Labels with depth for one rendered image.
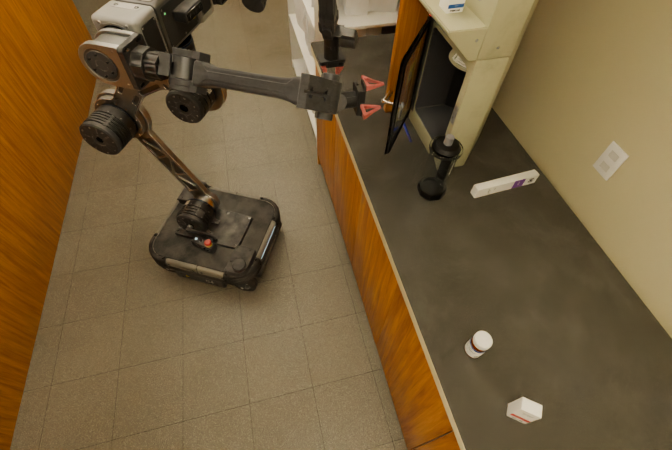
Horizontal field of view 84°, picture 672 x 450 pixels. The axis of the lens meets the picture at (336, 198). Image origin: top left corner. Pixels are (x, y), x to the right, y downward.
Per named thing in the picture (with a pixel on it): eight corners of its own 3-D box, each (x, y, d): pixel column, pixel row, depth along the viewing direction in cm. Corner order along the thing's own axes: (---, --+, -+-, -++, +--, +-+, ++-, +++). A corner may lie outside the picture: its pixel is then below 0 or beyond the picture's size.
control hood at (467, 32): (432, 8, 128) (439, -23, 120) (476, 61, 109) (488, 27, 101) (400, 11, 126) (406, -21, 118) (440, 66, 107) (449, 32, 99)
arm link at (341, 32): (326, 8, 134) (320, 28, 132) (358, 12, 132) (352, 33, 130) (330, 31, 145) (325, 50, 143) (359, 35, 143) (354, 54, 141)
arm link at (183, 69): (153, 50, 93) (151, 73, 94) (190, 57, 92) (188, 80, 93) (175, 57, 102) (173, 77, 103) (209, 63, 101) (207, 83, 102)
